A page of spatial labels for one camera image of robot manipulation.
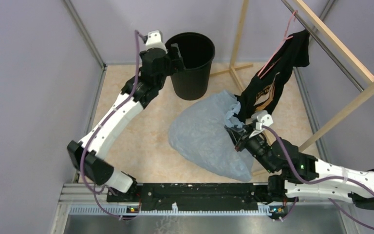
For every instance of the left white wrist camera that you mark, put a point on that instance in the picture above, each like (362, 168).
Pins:
(155, 40)

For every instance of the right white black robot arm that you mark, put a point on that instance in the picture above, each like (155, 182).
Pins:
(295, 174)

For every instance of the metal clothes rail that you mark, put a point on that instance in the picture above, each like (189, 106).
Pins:
(315, 41)

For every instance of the wooden clothes rack frame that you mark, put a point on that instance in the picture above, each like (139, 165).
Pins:
(350, 142)

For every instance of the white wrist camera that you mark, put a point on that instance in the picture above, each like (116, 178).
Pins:
(260, 119)
(155, 40)

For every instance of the grey cable duct rail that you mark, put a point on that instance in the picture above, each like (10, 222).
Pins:
(125, 210)

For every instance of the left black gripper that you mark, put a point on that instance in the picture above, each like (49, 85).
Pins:
(177, 65)

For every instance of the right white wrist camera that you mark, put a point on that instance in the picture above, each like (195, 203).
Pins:
(260, 119)

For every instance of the black printed t-shirt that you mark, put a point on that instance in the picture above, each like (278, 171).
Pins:
(266, 87)

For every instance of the light blue plastic trash bag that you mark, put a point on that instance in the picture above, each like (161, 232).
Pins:
(199, 134)

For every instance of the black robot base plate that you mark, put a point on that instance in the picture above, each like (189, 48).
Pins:
(198, 197)

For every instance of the pink clothes hanger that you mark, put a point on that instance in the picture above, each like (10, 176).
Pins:
(277, 48)

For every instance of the black plastic trash bin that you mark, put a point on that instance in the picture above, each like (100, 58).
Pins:
(197, 52)

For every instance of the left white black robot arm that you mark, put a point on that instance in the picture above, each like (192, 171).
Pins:
(88, 154)

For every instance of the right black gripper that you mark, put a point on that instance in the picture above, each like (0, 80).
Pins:
(237, 134)

